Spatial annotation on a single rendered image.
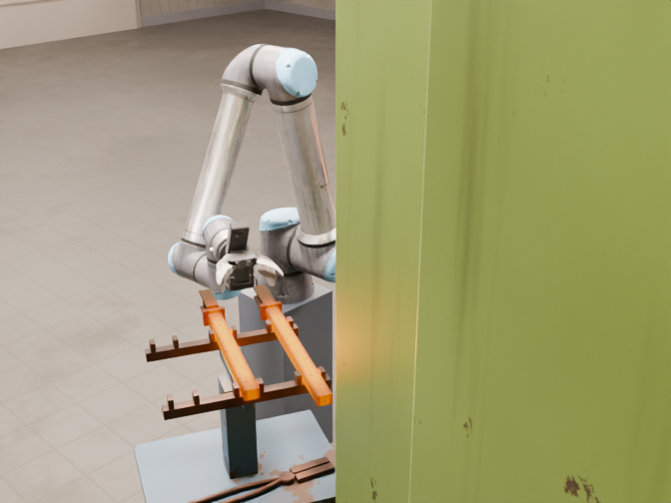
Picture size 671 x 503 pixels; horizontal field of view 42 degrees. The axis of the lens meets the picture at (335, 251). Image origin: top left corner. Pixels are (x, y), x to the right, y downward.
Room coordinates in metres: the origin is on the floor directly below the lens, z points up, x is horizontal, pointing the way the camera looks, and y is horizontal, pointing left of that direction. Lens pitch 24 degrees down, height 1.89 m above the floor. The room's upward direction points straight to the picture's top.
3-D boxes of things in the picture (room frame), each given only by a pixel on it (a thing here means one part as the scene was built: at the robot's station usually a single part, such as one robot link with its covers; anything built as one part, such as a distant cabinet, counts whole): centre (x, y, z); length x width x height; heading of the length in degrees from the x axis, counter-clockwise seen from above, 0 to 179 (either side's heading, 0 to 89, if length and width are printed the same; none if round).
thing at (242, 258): (1.95, 0.24, 0.97); 0.12 x 0.08 x 0.09; 19
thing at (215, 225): (2.11, 0.29, 0.98); 0.12 x 0.09 x 0.10; 19
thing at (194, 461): (1.47, 0.20, 0.73); 0.40 x 0.30 x 0.02; 109
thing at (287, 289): (2.55, 0.16, 0.65); 0.19 x 0.19 x 0.10
